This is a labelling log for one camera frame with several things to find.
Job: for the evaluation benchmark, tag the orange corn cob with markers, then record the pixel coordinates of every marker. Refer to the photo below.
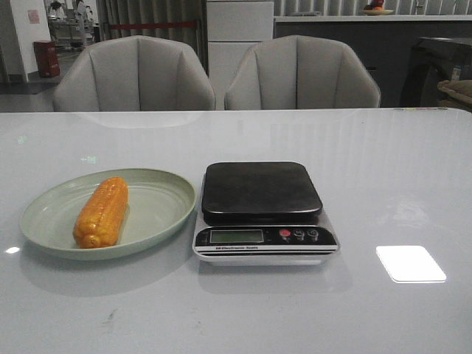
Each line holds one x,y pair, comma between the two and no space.
99,221

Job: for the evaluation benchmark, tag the black silver kitchen scale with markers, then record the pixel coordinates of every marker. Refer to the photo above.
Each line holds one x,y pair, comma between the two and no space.
262,214

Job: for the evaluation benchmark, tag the grey upholstered chair right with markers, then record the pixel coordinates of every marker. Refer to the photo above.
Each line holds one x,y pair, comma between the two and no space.
301,72

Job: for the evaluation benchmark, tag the grey upholstered chair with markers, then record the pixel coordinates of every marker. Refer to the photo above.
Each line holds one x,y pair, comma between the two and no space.
301,72
137,73

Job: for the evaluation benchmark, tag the pale green round plate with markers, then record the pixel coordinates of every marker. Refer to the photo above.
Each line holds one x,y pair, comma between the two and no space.
159,204

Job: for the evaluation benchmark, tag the grey upholstered chair left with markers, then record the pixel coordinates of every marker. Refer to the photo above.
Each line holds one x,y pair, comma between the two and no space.
137,73

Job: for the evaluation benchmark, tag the white drawer cabinet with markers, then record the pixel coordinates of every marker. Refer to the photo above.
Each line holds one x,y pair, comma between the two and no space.
232,27

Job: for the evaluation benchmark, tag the dark grey counter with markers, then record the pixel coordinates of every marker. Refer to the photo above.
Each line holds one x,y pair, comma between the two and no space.
407,55

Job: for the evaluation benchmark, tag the red bin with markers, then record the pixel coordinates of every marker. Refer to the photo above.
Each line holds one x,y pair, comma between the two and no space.
46,58

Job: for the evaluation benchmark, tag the fruit bowl on counter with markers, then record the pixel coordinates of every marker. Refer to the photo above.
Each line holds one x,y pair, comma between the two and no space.
376,7

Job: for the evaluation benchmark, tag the beige cushion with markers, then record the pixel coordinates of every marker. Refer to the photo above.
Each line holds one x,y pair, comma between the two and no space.
455,94

